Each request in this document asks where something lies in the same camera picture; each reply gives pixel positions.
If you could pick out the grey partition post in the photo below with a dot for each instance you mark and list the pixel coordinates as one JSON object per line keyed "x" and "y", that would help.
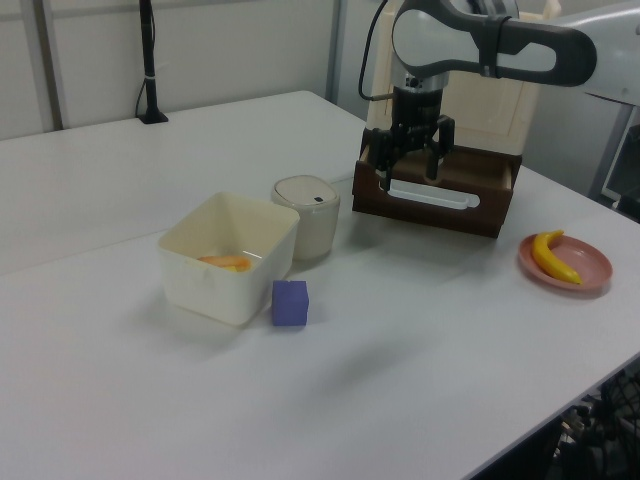
{"x": 50, "y": 65}
{"x": 336, "y": 50}

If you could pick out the white equipment box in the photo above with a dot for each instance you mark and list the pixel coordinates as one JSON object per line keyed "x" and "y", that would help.
{"x": 617, "y": 160}

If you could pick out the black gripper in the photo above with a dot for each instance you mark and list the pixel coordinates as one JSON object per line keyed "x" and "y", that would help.
{"x": 417, "y": 115}

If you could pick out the black pole stand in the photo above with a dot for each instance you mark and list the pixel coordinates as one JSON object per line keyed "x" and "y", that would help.
{"x": 148, "y": 65}

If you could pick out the pink plate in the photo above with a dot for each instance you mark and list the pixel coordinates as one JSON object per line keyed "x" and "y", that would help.
{"x": 590, "y": 265}

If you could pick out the orange toy carrot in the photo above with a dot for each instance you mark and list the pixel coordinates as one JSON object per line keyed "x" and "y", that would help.
{"x": 222, "y": 260}

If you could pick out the purple cube block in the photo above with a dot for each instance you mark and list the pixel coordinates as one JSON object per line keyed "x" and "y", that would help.
{"x": 290, "y": 303}

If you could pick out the beige lidded trash can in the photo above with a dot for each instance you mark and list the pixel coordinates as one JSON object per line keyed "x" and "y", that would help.
{"x": 312, "y": 227}

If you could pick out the black clutter under table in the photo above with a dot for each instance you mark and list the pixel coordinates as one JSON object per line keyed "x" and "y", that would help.
{"x": 600, "y": 430}

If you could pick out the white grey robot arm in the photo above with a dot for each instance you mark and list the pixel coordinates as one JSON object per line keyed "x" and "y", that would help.
{"x": 505, "y": 45}

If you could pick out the cream square plastic bin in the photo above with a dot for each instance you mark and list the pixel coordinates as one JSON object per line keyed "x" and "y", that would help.
{"x": 220, "y": 295}

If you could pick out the yellow toy banana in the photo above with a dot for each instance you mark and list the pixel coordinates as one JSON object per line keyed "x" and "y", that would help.
{"x": 547, "y": 257}

